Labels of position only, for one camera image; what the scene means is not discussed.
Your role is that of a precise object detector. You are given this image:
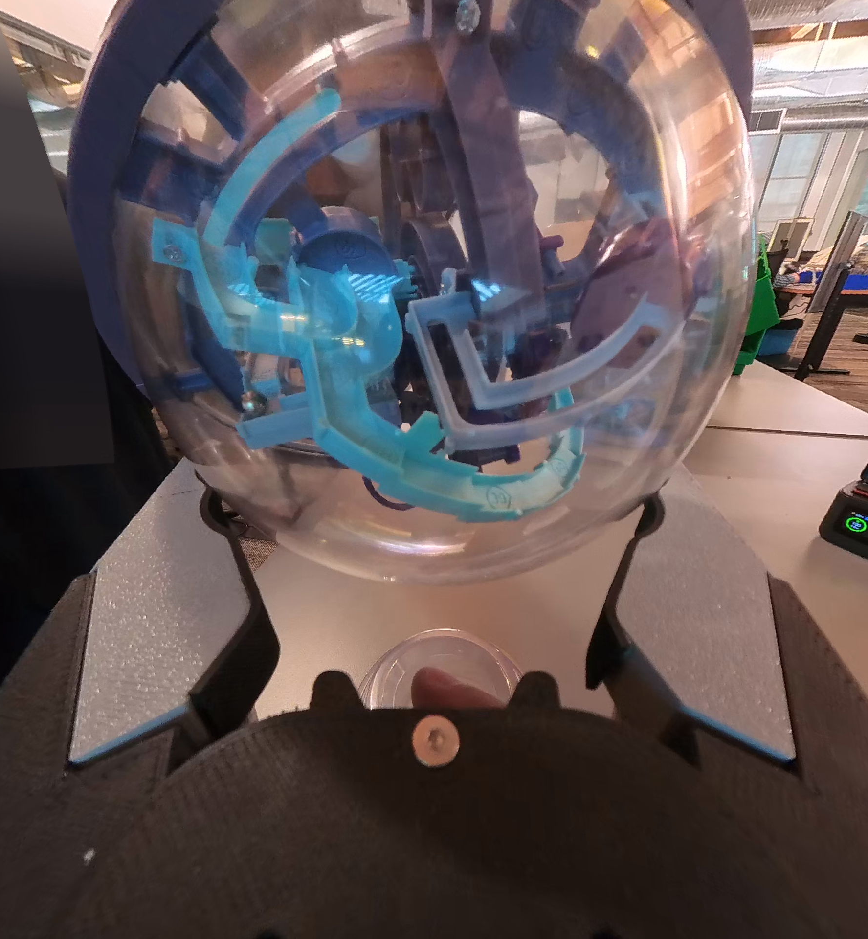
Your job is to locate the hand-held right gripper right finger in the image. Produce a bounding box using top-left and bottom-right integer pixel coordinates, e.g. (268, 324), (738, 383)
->
(588, 477), (798, 762)

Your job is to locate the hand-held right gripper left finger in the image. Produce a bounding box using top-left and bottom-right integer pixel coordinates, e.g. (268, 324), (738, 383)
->
(67, 462), (281, 764)

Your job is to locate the clear plastic maze ball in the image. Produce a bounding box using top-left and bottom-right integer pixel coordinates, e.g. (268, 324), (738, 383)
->
(67, 0), (759, 588)

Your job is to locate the clear plastic ball stand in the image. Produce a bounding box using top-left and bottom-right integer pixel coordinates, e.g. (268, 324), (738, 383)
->
(359, 627), (526, 709)

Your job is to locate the green plastic bin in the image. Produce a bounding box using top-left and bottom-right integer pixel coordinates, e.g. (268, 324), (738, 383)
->
(731, 235), (801, 377)

